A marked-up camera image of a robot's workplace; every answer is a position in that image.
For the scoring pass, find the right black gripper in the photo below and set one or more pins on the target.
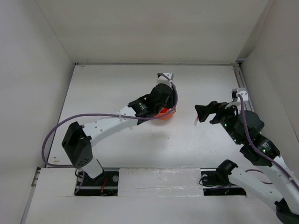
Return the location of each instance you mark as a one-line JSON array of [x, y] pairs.
[[203, 111]]

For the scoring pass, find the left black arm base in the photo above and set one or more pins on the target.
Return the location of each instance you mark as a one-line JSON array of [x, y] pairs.
[[106, 184]]

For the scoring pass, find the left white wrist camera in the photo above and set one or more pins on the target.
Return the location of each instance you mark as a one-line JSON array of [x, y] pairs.
[[165, 78]]

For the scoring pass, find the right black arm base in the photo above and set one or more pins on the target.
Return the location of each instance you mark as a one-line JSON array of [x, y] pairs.
[[215, 181]]

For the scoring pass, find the orange round divided container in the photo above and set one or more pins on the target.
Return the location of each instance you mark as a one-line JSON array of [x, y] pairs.
[[165, 114]]

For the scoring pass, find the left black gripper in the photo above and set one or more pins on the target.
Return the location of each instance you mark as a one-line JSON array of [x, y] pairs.
[[172, 99]]

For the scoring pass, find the red pen by bottle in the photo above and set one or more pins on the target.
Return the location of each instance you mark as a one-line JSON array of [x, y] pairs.
[[196, 121]]

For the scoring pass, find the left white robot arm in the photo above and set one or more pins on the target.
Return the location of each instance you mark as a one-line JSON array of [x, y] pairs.
[[79, 140]]

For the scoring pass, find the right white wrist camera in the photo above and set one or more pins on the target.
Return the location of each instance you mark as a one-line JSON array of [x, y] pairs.
[[240, 92]]

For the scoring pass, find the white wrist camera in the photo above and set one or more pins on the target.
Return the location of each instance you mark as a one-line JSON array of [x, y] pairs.
[[165, 78], [240, 92]]

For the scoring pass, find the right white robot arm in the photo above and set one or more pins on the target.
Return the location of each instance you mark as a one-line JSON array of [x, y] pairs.
[[244, 127]]

